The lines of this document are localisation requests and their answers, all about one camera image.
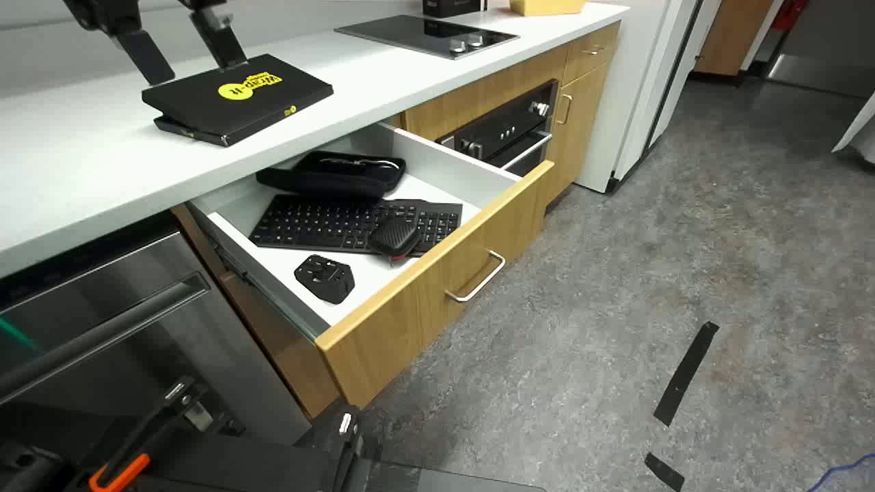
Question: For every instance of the long black tape strip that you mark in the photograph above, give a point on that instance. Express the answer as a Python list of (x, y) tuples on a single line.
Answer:
[(685, 372)]

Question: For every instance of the black built-in oven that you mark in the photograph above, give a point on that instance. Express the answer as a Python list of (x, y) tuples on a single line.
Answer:
[(508, 138)]

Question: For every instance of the silver drawer handle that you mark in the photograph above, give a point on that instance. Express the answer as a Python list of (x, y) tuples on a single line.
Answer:
[(471, 289)]

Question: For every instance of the wooden right cabinet door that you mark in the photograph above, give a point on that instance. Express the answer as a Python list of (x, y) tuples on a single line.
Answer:
[(579, 70)]

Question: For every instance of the stainless steel dishwasher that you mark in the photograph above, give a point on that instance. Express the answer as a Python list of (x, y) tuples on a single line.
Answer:
[(116, 324)]

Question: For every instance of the wooden drawer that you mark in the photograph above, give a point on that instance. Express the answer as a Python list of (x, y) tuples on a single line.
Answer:
[(393, 309)]

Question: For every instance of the black induction cooktop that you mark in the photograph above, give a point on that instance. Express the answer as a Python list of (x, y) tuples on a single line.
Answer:
[(433, 36)]

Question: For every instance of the wooden lower cabinet door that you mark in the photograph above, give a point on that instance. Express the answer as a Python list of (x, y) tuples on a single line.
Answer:
[(294, 357)]

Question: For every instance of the black pouch bag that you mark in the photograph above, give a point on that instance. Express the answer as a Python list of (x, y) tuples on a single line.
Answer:
[(322, 174)]

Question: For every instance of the small black phone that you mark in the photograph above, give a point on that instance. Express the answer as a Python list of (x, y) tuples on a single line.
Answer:
[(393, 239)]

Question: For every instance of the black box yellow logo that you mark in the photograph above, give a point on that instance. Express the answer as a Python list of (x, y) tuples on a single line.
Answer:
[(227, 104)]

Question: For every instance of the orange black clamp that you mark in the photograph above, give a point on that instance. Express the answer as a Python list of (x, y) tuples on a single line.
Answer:
[(138, 448)]

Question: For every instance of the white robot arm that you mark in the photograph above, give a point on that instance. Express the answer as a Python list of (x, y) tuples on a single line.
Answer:
[(120, 19)]

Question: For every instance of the white refrigerator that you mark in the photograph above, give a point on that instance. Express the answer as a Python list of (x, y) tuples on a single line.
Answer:
[(650, 59)]

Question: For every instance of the black keyboard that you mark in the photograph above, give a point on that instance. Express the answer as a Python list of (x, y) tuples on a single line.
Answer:
[(351, 226)]

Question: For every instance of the black power adapter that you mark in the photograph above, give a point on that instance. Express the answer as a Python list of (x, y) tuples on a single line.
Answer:
[(326, 280)]

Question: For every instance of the wooden cabinet door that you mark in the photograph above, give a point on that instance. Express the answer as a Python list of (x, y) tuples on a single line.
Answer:
[(294, 357), (579, 70)]

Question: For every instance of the short black tape strip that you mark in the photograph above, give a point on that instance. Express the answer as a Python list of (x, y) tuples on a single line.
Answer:
[(665, 474)]

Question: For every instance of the wooden box on counter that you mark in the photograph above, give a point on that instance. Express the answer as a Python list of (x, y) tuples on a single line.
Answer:
[(545, 6)]

